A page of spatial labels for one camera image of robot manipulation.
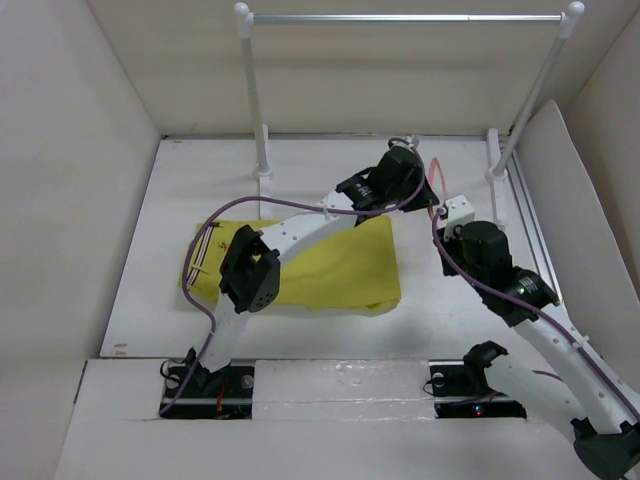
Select pink clothes hanger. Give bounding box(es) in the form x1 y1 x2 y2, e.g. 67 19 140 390
427 157 448 206

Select yellow trousers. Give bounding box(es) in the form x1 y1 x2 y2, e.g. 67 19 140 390
187 216 402 313

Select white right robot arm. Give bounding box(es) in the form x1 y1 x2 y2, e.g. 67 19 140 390
431 216 639 479

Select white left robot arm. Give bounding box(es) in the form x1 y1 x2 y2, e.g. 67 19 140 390
185 137 438 397

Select white clothes rack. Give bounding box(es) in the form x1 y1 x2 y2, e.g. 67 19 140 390
233 1 586 226

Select white side board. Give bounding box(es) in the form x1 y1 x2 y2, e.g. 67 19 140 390
516 100 639 352

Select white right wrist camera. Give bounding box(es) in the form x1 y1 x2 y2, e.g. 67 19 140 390
443 195 475 242

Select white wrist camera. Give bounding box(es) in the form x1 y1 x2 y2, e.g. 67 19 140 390
443 195 475 242
387 135 420 150

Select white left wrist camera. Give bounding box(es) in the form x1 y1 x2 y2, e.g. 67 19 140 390
387 135 420 150

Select aluminium rail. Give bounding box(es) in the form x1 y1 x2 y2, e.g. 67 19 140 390
506 149 563 303

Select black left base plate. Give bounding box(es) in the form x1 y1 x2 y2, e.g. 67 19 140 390
159 359 255 420

